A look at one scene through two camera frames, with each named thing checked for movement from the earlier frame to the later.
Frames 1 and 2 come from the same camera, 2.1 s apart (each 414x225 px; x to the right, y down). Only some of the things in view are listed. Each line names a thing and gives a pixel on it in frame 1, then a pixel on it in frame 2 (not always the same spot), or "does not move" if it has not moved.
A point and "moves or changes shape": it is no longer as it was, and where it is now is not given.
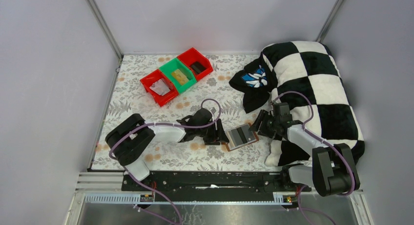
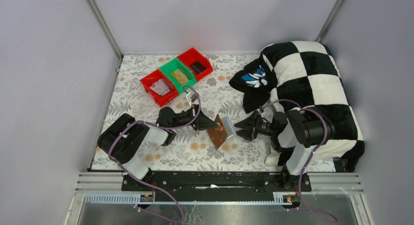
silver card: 160,87 does not move
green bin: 179,73 does not move
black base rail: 213,182 does not move
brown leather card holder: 240,136 moves or changes shape
